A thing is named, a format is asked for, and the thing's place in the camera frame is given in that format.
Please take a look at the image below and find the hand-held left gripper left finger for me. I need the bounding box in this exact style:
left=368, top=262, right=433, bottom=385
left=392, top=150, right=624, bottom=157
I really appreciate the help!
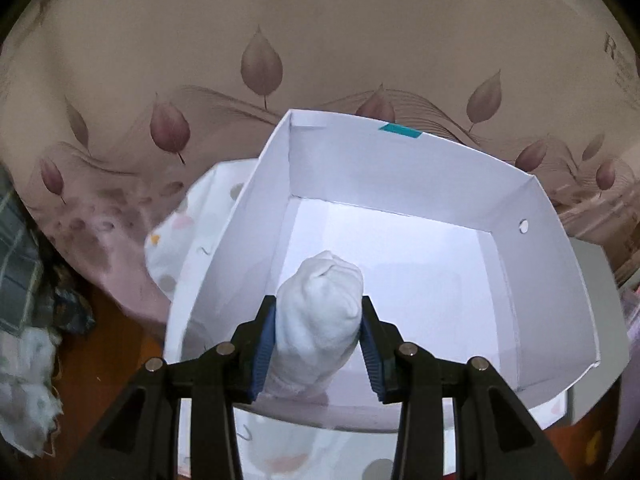
left=60, top=295, right=278, bottom=480

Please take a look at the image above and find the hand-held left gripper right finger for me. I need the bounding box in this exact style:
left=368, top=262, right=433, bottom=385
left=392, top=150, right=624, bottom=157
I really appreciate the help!
left=361, top=295, right=576, bottom=480

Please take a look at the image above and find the white sock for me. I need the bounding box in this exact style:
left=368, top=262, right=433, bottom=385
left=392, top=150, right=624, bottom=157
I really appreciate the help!
left=265, top=250, right=364, bottom=401

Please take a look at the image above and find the white cardboard box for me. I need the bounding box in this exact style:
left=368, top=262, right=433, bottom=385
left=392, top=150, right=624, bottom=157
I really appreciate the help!
left=164, top=108, right=632, bottom=433

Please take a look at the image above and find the white dotted tablecloth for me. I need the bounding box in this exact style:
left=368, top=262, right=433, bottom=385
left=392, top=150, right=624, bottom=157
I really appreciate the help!
left=144, top=160, right=571, bottom=480

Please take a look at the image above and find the white floral cloth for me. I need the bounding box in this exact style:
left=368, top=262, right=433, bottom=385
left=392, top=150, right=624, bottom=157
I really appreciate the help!
left=0, top=325, right=64, bottom=457

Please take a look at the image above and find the grey plaid cloth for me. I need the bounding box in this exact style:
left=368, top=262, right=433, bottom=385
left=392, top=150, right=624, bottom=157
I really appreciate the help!
left=0, top=165, right=57, bottom=336

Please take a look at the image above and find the pink leaf-print bedsheet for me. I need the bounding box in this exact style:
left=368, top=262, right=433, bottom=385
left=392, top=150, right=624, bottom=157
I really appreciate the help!
left=0, top=0, right=640, bottom=326

